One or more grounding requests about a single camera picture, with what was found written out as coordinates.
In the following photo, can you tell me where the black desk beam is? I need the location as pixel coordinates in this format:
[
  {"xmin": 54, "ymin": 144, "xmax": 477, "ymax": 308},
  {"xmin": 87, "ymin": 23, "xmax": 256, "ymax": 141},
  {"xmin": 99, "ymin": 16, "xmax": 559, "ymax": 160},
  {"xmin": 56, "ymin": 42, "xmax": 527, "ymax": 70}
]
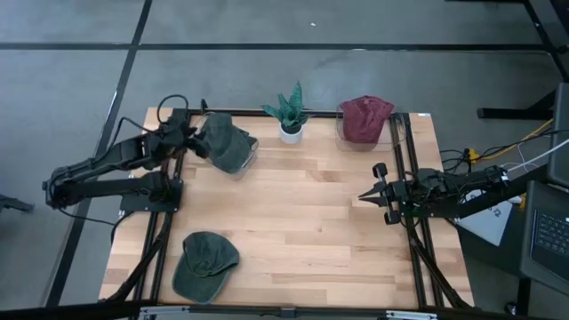
[{"xmin": 457, "ymin": 164, "xmax": 550, "ymax": 220}]

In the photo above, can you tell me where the silver metal bracket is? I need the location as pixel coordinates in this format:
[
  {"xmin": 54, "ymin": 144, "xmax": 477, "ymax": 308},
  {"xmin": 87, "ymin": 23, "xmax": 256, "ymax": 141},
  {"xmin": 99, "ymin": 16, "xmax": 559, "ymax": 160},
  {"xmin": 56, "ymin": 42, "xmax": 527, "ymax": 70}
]
[
  {"xmin": 139, "ymin": 305, "xmax": 191, "ymax": 320},
  {"xmin": 385, "ymin": 310, "xmax": 439, "ymax": 320}
]

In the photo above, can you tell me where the black monitor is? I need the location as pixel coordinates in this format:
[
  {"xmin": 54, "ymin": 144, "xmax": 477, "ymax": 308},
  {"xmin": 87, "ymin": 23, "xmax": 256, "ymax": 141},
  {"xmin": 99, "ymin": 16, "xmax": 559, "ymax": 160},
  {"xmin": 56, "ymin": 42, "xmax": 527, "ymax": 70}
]
[{"xmin": 547, "ymin": 82, "xmax": 569, "ymax": 190}]

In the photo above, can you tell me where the black desk foot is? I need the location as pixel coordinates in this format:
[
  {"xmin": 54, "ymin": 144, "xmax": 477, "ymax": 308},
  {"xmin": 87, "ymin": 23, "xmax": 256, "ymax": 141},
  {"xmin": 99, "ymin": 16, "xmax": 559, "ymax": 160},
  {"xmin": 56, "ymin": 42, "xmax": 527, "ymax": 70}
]
[{"xmin": 477, "ymin": 91, "xmax": 557, "ymax": 121}]

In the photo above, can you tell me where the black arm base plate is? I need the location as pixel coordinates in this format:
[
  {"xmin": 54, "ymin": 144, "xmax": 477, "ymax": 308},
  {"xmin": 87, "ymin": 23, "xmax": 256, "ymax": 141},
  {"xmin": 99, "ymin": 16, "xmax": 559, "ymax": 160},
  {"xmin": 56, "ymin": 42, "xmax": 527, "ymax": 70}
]
[
  {"xmin": 119, "ymin": 180, "xmax": 184, "ymax": 213},
  {"xmin": 397, "ymin": 202, "xmax": 461, "ymax": 220}
]

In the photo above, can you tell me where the thin black cable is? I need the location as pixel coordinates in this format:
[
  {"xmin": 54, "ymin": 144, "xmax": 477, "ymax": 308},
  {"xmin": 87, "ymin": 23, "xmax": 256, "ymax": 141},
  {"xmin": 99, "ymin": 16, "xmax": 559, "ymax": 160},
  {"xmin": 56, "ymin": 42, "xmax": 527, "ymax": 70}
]
[{"xmin": 479, "ymin": 128, "xmax": 562, "ymax": 162}]

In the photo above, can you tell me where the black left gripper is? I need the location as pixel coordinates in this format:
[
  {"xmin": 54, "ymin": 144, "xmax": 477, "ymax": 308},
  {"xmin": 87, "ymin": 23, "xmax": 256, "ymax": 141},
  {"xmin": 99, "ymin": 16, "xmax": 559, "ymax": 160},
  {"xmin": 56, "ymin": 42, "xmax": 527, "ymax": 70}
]
[{"xmin": 150, "ymin": 110, "xmax": 210, "ymax": 159}]

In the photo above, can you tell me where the dark green baseball cap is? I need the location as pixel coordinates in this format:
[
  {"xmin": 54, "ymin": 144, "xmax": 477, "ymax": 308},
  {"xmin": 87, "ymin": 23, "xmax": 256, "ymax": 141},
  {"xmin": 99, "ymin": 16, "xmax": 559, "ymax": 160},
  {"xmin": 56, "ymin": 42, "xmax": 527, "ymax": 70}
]
[
  {"xmin": 195, "ymin": 112, "xmax": 259, "ymax": 175},
  {"xmin": 172, "ymin": 230, "xmax": 241, "ymax": 305}
]

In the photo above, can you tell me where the black floor cable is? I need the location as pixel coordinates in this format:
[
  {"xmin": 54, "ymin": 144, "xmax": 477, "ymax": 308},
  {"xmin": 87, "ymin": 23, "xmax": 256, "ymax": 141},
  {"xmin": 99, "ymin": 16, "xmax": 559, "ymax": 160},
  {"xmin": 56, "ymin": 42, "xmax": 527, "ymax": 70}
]
[{"xmin": 60, "ymin": 207, "xmax": 134, "ymax": 244}]

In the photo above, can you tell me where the black cable bundle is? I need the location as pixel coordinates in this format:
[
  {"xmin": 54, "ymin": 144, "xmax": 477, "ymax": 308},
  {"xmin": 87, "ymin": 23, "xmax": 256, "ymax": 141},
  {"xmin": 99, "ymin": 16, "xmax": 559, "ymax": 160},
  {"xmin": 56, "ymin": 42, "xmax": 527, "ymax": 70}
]
[{"xmin": 438, "ymin": 147, "xmax": 473, "ymax": 173}]

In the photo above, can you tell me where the dark chair foot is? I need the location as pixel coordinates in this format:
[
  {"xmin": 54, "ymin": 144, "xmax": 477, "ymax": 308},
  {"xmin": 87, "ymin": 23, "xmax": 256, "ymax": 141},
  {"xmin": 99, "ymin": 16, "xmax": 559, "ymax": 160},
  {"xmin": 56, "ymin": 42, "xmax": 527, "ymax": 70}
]
[{"xmin": 0, "ymin": 194, "xmax": 36, "ymax": 214}]

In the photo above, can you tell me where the clear plastic bin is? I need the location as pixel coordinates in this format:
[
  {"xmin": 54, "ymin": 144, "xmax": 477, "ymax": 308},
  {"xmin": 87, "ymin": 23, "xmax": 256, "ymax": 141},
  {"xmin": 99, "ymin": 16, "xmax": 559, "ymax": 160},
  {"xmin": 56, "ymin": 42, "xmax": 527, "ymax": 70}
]
[
  {"xmin": 335, "ymin": 101, "xmax": 406, "ymax": 153},
  {"xmin": 195, "ymin": 110, "xmax": 260, "ymax": 182}
]

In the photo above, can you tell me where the dark red baseball cap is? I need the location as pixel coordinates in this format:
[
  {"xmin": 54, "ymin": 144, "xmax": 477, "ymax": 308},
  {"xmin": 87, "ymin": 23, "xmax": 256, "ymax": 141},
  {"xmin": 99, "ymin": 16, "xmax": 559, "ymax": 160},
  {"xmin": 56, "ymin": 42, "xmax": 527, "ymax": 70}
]
[{"xmin": 340, "ymin": 94, "xmax": 396, "ymax": 145}]

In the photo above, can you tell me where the black desk post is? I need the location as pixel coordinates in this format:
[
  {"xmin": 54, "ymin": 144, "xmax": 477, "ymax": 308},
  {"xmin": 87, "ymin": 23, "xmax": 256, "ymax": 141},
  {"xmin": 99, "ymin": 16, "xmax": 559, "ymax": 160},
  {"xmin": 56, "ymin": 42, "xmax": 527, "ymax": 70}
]
[{"xmin": 504, "ymin": 276, "xmax": 533, "ymax": 317}]

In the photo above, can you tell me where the black frame rail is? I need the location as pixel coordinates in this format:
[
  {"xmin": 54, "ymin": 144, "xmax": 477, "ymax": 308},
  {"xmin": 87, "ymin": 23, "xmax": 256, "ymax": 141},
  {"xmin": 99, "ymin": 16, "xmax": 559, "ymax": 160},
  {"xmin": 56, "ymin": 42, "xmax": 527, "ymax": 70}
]
[
  {"xmin": 0, "ymin": 300, "xmax": 569, "ymax": 320},
  {"xmin": 390, "ymin": 113, "xmax": 472, "ymax": 308},
  {"xmin": 104, "ymin": 108, "xmax": 184, "ymax": 308},
  {"xmin": 186, "ymin": 108, "xmax": 408, "ymax": 120}
]

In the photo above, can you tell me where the white cable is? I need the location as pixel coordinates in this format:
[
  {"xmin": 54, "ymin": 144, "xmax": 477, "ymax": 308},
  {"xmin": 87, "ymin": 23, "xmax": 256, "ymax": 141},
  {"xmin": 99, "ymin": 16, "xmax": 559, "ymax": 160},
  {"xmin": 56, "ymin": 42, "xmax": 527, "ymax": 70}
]
[{"xmin": 506, "ymin": 138, "xmax": 569, "ymax": 173}]

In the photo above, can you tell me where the black laptop keyboard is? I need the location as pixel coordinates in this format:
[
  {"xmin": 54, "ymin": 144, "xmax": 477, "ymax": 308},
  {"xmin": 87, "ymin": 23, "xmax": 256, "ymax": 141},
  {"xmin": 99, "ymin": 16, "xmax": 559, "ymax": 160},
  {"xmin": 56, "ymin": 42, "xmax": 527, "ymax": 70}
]
[{"xmin": 518, "ymin": 180, "xmax": 569, "ymax": 294}]

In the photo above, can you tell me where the yellow cable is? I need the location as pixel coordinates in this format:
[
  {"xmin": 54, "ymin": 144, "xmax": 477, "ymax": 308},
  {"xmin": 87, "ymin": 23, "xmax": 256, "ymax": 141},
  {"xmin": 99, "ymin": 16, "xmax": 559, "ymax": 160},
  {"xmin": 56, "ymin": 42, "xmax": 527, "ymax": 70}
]
[{"xmin": 469, "ymin": 118, "xmax": 555, "ymax": 164}]

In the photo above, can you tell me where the snake plant in white pot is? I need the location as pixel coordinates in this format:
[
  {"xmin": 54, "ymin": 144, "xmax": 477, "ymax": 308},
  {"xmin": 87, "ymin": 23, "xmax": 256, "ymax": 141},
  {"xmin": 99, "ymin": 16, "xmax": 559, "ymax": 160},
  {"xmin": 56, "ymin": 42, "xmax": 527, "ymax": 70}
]
[{"xmin": 260, "ymin": 80, "xmax": 311, "ymax": 145}]

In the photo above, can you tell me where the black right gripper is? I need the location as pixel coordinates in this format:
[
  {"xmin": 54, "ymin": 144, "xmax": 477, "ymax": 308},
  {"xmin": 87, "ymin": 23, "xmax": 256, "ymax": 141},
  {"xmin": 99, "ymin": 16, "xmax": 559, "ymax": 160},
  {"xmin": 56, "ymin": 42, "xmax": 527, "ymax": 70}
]
[{"xmin": 358, "ymin": 162, "xmax": 413, "ymax": 226}]

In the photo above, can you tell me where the white box with sticker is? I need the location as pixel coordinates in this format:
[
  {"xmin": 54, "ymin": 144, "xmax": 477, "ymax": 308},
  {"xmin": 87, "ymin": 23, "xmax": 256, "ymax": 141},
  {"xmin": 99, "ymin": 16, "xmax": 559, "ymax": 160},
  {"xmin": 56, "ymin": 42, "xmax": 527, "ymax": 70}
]
[{"xmin": 456, "ymin": 188, "xmax": 526, "ymax": 248}]

